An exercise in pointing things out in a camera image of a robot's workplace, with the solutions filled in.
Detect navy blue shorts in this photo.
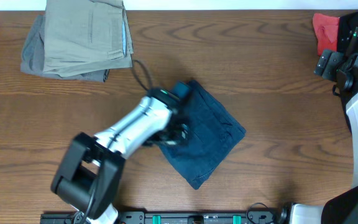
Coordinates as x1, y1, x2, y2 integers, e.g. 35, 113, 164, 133
159, 80, 246, 190

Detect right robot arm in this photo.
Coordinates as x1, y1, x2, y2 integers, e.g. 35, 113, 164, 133
288, 49, 358, 223

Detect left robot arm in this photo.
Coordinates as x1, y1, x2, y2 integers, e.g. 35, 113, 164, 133
50, 88, 191, 223

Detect red garment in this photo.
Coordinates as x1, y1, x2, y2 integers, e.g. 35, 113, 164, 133
312, 13, 339, 56

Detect black printed t-shirt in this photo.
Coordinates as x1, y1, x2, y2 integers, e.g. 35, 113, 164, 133
337, 11, 358, 53

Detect folded khaki trousers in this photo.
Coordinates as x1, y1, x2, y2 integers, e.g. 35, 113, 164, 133
44, 0, 134, 77

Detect folded grey trousers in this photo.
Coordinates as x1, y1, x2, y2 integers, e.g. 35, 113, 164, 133
21, 15, 109, 82

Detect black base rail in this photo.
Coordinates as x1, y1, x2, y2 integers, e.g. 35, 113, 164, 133
40, 210, 291, 224

